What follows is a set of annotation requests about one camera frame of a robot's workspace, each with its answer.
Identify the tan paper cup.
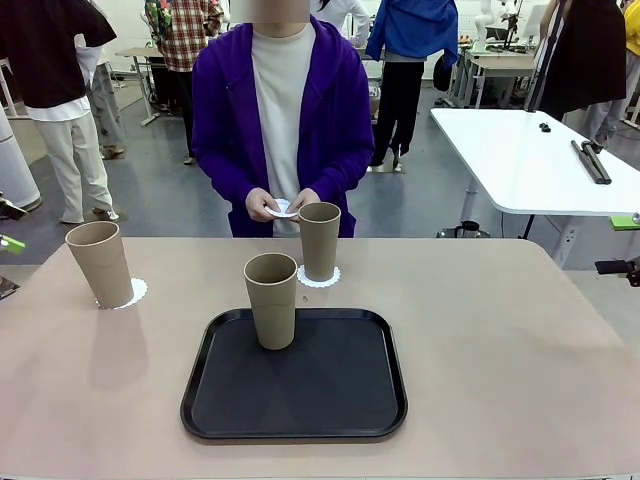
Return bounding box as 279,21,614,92
243,252,299,350
65,220,135,309
298,201,342,282

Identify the white scalloped paper coaster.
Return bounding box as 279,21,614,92
263,198,301,220
94,277,149,311
296,263,342,290

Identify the person's left forearm purple sleeve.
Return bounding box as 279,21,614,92
312,149,375,201

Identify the person's right forearm purple sleeve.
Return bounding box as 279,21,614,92
192,144,256,201

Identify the person's right hand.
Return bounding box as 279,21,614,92
245,187,281,223

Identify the person's left hand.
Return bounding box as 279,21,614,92
289,188,321,214

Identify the white cylindrical air purifier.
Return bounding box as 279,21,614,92
0,107,42,212

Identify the black folded tripod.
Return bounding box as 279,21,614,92
571,139,612,185

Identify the white side table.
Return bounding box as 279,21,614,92
429,107,640,269

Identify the person in grey trousers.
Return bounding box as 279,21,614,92
74,34,126,157

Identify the black kettle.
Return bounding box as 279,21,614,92
435,219,494,239

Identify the person in black top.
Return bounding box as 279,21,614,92
0,0,121,225

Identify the person in black coat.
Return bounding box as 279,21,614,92
534,0,629,146

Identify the person in yellow top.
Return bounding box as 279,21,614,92
623,0,640,126

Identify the grey background desk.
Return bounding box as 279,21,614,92
115,46,166,126

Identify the grey desk with robot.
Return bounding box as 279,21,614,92
457,47,539,109

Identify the black hanging bag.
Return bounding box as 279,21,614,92
432,49,456,93

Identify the person in purple hoodie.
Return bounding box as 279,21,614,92
191,13,376,239

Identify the person in plaid shirt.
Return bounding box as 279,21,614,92
144,0,224,165

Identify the person in blue jacket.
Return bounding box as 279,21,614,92
364,0,460,174

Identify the black plastic serving tray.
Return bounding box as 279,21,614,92
180,307,409,441

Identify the person in white shirt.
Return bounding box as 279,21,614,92
312,0,372,46

